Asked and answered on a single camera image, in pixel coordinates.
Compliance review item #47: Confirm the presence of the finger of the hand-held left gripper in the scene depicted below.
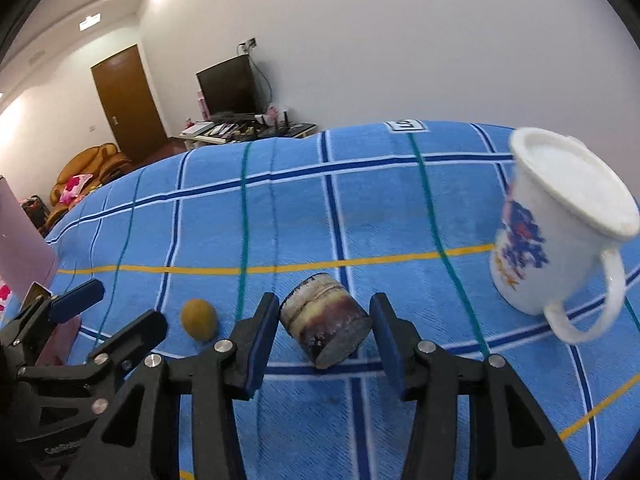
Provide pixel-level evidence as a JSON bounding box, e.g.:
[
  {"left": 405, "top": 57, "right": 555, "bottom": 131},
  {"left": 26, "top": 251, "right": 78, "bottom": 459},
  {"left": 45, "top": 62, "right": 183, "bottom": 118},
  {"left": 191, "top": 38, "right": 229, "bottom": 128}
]
[
  {"left": 20, "top": 310, "right": 168, "bottom": 411},
  {"left": 0, "top": 279, "right": 105, "bottom": 368}
]

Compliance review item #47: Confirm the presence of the white plastic mug lid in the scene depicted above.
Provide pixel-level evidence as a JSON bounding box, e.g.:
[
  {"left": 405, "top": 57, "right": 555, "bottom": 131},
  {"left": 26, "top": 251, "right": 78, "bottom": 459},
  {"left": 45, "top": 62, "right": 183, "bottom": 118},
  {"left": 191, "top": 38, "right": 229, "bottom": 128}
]
[{"left": 509, "top": 127, "right": 640, "bottom": 242}]

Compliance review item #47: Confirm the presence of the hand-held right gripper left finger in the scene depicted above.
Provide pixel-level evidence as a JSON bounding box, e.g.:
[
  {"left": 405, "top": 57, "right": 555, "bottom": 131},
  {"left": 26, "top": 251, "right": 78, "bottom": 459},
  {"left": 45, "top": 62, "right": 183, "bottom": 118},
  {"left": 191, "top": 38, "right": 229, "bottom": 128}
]
[{"left": 62, "top": 292, "right": 281, "bottom": 480}]

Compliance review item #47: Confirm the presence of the small brown kiwi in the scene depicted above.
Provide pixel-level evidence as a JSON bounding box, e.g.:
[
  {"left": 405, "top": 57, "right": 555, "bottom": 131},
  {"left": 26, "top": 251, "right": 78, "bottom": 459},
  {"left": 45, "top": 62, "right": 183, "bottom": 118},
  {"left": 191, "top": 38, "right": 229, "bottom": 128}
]
[{"left": 180, "top": 299, "right": 219, "bottom": 342}]

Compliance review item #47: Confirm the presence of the blue plaid blanket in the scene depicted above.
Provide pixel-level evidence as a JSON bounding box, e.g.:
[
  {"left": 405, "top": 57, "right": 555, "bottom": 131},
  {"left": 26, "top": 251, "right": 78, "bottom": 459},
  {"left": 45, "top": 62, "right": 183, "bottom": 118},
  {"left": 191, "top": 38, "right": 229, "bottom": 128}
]
[{"left": 45, "top": 120, "right": 640, "bottom": 480}]

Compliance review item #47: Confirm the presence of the pink floral pillow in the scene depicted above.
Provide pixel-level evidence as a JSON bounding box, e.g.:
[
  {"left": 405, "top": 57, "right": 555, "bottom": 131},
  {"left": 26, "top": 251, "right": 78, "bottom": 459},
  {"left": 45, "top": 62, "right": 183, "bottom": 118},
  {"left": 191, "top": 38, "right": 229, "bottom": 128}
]
[{"left": 59, "top": 174, "right": 95, "bottom": 206}]

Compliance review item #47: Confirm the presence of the black television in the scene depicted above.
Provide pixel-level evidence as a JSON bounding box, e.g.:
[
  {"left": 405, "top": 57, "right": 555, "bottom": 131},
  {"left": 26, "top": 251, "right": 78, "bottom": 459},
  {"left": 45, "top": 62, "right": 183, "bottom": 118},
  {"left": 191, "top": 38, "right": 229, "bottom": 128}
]
[{"left": 195, "top": 54, "right": 258, "bottom": 117}]

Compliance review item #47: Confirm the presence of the black power cable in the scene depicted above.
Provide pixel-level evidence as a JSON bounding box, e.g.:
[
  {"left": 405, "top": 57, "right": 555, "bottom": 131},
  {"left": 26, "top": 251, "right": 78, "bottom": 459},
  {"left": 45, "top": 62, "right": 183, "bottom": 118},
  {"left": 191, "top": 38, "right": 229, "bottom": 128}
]
[{"left": 250, "top": 52, "right": 274, "bottom": 111}]

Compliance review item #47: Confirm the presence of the orange leather armchair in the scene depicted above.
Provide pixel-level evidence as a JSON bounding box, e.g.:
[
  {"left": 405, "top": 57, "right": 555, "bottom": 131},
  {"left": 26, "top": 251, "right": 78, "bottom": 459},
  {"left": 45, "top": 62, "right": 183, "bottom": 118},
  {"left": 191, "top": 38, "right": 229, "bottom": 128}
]
[{"left": 50, "top": 142, "right": 134, "bottom": 221}]

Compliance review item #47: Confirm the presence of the white television stand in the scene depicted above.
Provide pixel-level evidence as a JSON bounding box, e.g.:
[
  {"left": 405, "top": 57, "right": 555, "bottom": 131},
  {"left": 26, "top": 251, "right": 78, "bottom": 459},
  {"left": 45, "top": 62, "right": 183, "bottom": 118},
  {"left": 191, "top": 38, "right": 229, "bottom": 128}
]
[{"left": 179, "top": 120, "right": 318, "bottom": 149}]

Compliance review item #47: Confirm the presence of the pink electric kettle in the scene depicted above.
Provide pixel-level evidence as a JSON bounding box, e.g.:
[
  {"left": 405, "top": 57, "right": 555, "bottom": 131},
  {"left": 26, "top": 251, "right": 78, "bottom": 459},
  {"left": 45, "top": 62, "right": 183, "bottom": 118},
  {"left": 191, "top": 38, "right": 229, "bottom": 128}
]
[{"left": 0, "top": 175, "right": 60, "bottom": 301}]

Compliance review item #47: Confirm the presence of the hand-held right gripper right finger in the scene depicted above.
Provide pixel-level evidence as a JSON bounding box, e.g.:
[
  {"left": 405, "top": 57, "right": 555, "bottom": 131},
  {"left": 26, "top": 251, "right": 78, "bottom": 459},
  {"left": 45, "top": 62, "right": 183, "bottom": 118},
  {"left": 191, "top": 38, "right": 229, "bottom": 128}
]
[{"left": 369, "top": 292, "right": 581, "bottom": 480}]

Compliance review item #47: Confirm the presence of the white mug with blue print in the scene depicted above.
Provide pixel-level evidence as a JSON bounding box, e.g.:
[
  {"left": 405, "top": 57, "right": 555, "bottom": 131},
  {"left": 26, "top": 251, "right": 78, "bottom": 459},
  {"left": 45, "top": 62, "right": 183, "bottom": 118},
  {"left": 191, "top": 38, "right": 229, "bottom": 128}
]
[{"left": 489, "top": 127, "right": 640, "bottom": 345}]

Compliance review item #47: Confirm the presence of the dark rack with clothes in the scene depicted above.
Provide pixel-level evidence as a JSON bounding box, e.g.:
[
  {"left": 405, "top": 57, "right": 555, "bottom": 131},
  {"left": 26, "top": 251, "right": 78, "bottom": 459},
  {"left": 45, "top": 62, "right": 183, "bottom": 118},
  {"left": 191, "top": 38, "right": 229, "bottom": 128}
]
[{"left": 20, "top": 195, "right": 51, "bottom": 233}]

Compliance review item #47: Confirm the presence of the brown wooden door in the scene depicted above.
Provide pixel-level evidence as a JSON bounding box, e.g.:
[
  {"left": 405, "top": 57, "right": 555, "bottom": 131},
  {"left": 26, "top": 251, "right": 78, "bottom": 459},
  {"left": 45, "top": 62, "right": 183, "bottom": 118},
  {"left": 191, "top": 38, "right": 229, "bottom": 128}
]
[{"left": 90, "top": 44, "right": 169, "bottom": 163}]

